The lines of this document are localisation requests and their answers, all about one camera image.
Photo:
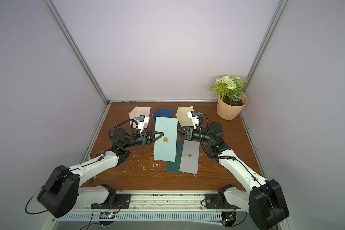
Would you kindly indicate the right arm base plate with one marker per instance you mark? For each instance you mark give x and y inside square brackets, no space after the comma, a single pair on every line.
[217,201]

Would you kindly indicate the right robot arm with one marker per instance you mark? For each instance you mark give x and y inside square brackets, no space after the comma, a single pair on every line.
[212,142]

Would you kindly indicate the pink envelope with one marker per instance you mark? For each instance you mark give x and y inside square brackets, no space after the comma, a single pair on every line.
[139,111]

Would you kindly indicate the left circuit board with wires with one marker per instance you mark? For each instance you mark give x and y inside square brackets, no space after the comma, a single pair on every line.
[105,215]

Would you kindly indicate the teal envelope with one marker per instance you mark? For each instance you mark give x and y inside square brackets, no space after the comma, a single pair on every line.
[165,147]

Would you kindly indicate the circuit board with wires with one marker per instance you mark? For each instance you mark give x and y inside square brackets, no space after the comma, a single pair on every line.
[230,218]
[105,215]

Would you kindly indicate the ribbed terracotta plant pot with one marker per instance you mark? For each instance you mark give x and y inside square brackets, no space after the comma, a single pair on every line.
[228,112]

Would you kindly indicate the right circuit board with wires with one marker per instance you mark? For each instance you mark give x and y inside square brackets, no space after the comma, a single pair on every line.
[230,218]

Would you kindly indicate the cream yellow envelope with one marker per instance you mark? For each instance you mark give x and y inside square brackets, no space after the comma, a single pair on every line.
[182,116]

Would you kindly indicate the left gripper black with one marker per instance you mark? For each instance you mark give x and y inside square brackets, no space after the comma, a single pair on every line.
[143,139]

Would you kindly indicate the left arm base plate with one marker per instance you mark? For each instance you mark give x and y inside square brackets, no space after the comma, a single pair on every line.
[114,201]

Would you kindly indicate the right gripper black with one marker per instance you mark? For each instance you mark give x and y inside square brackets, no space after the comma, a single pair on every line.
[189,133]

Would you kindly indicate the white vented cable duct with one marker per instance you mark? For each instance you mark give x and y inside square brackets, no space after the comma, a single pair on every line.
[146,216]

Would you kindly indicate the aluminium front rail frame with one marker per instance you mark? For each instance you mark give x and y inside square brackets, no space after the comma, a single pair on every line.
[166,201]

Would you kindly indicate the green plant white flowers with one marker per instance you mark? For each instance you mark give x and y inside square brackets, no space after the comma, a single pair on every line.
[229,89]

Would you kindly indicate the navy blue envelope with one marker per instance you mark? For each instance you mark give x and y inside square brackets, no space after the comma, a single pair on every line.
[162,112]

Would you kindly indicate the dark green envelope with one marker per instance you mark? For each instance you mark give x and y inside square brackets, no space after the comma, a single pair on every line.
[175,166]

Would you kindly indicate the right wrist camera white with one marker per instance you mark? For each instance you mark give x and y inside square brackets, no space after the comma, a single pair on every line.
[195,118]

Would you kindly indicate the grey envelope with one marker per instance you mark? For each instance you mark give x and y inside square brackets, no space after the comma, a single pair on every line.
[190,157]

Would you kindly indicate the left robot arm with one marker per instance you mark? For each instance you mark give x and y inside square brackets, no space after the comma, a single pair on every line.
[64,189]

